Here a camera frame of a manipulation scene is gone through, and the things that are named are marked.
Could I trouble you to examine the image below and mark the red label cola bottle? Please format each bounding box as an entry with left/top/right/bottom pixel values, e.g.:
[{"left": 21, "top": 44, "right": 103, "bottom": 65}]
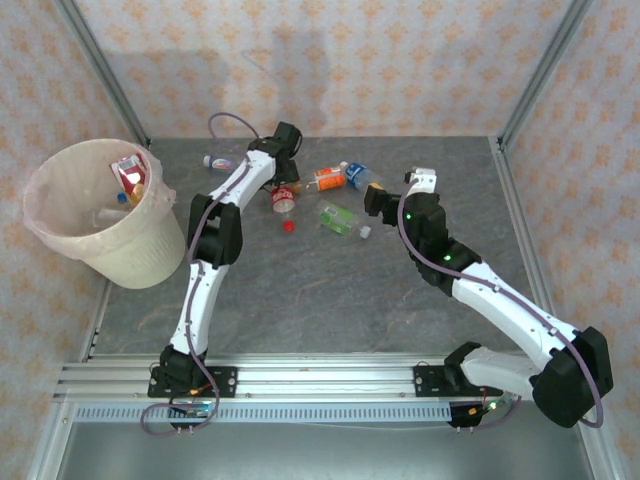
[{"left": 269, "top": 183, "right": 297, "bottom": 234}]

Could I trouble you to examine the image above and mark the short blue label bottle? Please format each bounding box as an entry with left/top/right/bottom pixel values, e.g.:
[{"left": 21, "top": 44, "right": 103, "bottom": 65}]
[{"left": 339, "top": 160, "right": 385, "bottom": 194}]

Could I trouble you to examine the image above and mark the orange label brown cap bottle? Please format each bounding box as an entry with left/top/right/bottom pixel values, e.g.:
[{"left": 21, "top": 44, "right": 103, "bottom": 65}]
[{"left": 293, "top": 166, "right": 347, "bottom": 194}]

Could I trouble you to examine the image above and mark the green label clear bottle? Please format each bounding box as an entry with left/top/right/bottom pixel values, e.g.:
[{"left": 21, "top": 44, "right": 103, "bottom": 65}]
[{"left": 318, "top": 200, "right": 373, "bottom": 239}]

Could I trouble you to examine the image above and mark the purple label plastic bottle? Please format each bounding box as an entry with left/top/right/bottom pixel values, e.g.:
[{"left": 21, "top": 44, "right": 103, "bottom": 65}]
[{"left": 202, "top": 154, "right": 239, "bottom": 172}]

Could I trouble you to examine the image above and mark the cream plastic bin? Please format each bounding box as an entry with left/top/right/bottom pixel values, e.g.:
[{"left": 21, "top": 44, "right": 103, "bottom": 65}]
[{"left": 23, "top": 138, "right": 187, "bottom": 290}]

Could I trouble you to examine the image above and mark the pink plastic bin liner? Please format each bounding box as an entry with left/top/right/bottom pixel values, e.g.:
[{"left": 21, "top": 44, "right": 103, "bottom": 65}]
[{"left": 22, "top": 138, "right": 179, "bottom": 261}]

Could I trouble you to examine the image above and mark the green circuit board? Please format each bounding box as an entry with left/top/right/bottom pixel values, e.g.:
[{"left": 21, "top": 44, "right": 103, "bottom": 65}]
[
  {"left": 168, "top": 398, "right": 211, "bottom": 420},
  {"left": 469, "top": 397, "right": 514, "bottom": 417}
]

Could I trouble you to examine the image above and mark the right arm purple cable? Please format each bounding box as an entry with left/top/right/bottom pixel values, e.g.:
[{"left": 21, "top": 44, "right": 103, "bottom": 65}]
[{"left": 397, "top": 179, "right": 604, "bottom": 431}]

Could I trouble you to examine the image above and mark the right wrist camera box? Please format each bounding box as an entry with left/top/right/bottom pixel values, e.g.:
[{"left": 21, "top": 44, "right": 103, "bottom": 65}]
[{"left": 402, "top": 167, "right": 439, "bottom": 194}]

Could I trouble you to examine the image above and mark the aluminium side rail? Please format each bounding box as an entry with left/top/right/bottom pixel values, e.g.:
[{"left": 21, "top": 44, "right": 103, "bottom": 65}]
[
  {"left": 491, "top": 135, "right": 566, "bottom": 341},
  {"left": 79, "top": 277, "right": 114, "bottom": 362}
]

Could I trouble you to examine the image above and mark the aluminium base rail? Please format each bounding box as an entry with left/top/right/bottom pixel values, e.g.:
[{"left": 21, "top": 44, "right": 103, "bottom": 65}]
[{"left": 52, "top": 355, "right": 601, "bottom": 404}]

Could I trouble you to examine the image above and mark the aluminium frame post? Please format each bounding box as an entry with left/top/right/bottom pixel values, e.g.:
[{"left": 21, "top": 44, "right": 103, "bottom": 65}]
[
  {"left": 572, "top": 422, "right": 624, "bottom": 480},
  {"left": 53, "top": 0, "right": 151, "bottom": 147},
  {"left": 497, "top": 0, "right": 599, "bottom": 151},
  {"left": 27, "top": 399, "right": 76, "bottom": 480}
]

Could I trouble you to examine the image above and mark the grey slotted cable duct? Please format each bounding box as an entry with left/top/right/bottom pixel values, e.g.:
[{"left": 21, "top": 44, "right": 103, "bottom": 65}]
[{"left": 73, "top": 403, "right": 454, "bottom": 425}]

